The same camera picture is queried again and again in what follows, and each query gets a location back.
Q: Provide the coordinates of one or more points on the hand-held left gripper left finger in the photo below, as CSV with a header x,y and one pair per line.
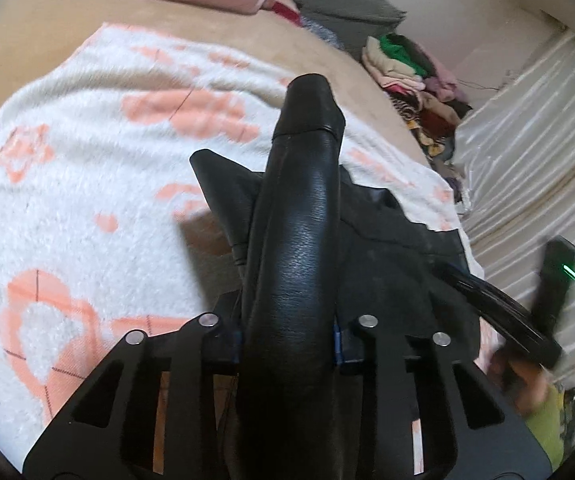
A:
x,y
227,345

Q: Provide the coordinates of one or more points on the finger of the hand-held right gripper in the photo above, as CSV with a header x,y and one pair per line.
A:
x,y
497,310

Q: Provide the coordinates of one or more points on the person's right hand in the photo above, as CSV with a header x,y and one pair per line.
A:
x,y
522,380

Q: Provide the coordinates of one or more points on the blue patterned cloth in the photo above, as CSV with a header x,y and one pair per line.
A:
x,y
322,30

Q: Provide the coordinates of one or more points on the beige bed sheet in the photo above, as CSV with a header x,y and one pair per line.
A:
x,y
42,25

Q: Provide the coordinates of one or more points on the pile of folded clothes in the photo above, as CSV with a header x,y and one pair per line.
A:
x,y
417,90

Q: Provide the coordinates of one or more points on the white satin cloth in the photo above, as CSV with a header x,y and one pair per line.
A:
x,y
527,160

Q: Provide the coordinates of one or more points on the black leather jacket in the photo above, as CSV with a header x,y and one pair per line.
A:
x,y
297,260

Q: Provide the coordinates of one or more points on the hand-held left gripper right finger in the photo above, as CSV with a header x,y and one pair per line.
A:
x,y
347,347

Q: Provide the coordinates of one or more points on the red cloth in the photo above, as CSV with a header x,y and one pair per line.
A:
x,y
287,14

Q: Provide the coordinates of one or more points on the white peach flower blanket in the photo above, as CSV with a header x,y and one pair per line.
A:
x,y
92,185

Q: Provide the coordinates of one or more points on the grey cushion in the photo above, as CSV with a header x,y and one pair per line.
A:
x,y
337,0

